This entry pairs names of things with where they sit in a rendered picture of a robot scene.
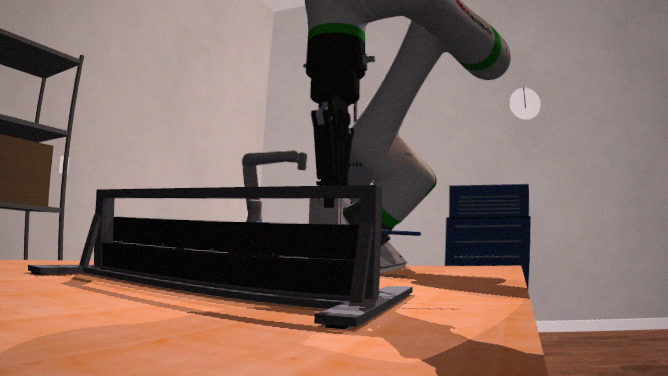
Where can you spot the blue cable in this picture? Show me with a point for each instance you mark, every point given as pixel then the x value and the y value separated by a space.
pixel 391 232

